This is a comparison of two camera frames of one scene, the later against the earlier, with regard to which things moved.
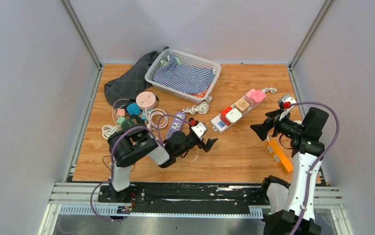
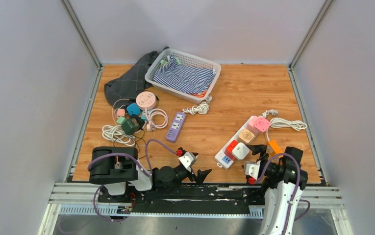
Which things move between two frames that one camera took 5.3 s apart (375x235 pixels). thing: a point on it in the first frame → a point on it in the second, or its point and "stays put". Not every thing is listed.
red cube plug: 223,116 → 228,152
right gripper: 262,129 → 257,148
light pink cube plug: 248,99 → 251,126
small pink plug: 120,112 stays put
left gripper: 206,147 → 201,175
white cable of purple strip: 202,108 stays put
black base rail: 185,199 stays put
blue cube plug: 133,108 stays put
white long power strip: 219,127 → 222,160
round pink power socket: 146,100 stays put
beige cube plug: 241,105 → 246,135
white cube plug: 233,115 → 240,151
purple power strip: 177,124 stays put
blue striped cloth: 184,79 stays put
